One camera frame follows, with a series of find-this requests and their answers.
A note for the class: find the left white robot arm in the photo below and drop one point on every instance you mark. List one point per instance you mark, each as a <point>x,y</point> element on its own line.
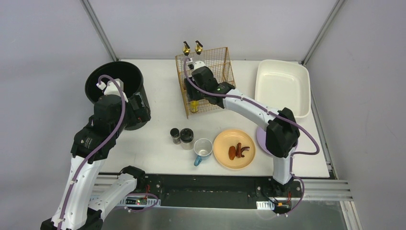
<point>90,149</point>

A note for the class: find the blue white mug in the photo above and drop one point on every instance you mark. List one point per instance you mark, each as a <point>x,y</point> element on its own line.
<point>203,149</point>

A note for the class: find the glass oil bottle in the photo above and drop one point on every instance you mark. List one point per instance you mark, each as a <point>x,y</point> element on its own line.
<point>198,51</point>

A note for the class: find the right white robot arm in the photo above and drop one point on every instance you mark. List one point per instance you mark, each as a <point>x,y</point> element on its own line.
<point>258,113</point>

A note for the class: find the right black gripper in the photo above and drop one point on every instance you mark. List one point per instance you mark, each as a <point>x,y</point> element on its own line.
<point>191,87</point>

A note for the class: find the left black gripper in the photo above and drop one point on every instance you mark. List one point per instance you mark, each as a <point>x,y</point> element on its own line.
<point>139,108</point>

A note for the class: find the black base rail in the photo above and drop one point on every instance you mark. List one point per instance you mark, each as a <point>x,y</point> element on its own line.
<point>204,191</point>

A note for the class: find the black lid glass jar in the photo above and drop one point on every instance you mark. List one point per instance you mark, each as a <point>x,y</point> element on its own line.
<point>186,138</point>

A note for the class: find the black ribbed trash bin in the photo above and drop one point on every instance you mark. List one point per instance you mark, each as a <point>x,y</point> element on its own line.
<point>128,73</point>

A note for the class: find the small yellow label bottle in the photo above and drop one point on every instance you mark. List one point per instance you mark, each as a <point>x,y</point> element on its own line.
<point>194,106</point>

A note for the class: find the glass bottle with brown sauce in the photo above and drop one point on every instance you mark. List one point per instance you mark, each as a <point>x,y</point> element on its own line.
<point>187,60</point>

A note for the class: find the brown sausage pieces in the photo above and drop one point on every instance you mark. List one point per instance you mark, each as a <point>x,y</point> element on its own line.
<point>237,151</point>

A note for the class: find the white rectangular basin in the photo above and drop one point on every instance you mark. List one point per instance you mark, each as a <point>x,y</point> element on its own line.
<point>281,84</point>

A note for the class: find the gold wire rack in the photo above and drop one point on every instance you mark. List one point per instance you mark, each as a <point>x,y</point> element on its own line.
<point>218,61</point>

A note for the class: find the purple plate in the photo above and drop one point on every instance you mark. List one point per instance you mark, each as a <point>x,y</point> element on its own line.
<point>261,139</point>

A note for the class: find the small black cap jar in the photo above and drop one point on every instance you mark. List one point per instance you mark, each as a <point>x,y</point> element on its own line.
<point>175,135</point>

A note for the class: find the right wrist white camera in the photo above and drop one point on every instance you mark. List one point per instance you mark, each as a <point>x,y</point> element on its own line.
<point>192,65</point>

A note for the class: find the yellow plate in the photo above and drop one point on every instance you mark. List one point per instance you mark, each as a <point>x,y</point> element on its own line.
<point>232,137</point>

